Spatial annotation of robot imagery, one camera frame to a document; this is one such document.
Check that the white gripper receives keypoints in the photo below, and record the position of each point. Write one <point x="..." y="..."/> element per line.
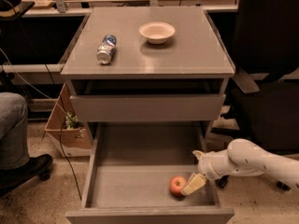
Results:
<point x="206" y="166"/>

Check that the red apple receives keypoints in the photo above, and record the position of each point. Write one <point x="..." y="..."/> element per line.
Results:
<point x="176" y="184"/>

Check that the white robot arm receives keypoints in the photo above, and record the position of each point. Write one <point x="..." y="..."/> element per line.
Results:
<point x="241" y="158"/>

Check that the grey top drawer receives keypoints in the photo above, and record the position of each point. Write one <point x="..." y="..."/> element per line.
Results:
<point x="147" y="107"/>

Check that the open grey middle drawer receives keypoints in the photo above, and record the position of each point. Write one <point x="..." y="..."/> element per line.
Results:
<point x="129" y="173"/>

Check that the grey drawer cabinet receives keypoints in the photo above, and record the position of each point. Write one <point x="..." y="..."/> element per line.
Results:
<point x="192" y="61"/>

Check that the cardboard box on floor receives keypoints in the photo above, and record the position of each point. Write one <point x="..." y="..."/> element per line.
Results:
<point x="71" y="142"/>

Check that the white paper bowl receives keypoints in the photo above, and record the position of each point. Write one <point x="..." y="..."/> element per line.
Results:
<point x="157" y="33"/>

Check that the black office chair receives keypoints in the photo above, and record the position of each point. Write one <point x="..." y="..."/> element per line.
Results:
<point x="262" y="39"/>

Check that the black shoe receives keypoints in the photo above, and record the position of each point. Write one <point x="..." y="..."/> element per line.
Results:
<point x="35" y="166"/>

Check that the person leg in jeans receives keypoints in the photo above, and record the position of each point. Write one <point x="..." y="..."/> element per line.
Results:
<point x="13" y="131"/>

